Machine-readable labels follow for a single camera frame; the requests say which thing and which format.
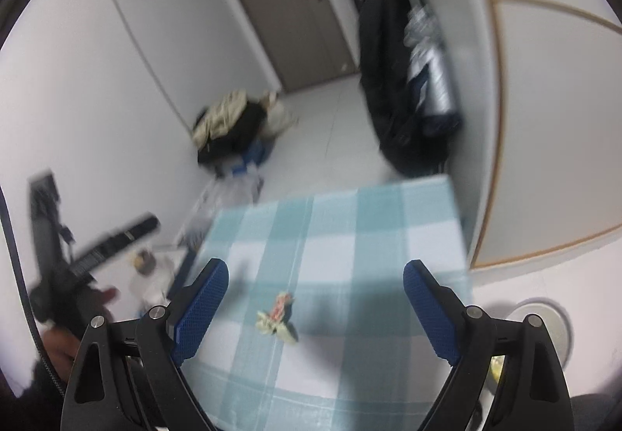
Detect person's left hand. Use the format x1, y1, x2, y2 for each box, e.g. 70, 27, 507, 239
41, 286, 120, 381

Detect grey door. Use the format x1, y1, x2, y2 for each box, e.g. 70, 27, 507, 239
213, 0, 358, 94

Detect yellow-green wrapper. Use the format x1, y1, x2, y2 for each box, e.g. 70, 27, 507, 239
255, 309, 299, 344

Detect black braided cable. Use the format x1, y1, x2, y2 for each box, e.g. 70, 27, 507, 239
0, 185, 67, 399

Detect grey plastic bag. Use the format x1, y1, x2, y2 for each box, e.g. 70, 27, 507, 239
194, 168, 266, 218

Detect white trash bin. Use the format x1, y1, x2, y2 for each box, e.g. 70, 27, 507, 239
478, 297, 571, 413

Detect blue cardboard box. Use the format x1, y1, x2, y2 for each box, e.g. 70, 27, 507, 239
228, 139, 276, 180

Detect white cloth bag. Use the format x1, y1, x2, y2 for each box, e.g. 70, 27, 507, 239
259, 90, 300, 141

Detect beige cloth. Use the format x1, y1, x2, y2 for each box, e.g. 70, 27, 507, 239
190, 89, 249, 145

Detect black hanging jacket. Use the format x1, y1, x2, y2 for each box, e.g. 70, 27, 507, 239
358, 0, 453, 178

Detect black folded jacket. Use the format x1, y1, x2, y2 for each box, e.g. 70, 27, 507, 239
194, 100, 273, 166

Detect grey cup with sticks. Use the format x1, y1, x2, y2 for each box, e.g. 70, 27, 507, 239
131, 250, 157, 274

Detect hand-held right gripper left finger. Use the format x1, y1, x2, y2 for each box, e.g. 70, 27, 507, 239
61, 257, 230, 431

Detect person's dark jacket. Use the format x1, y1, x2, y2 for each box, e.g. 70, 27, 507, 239
0, 360, 67, 431

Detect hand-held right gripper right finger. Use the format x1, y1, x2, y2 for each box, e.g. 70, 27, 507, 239
402, 259, 575, 431

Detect teal checked tablecloth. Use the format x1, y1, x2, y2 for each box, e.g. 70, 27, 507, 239
182, 173, 475, 431

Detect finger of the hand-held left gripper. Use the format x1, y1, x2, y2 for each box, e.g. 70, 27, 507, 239
67, 213, 161, 284

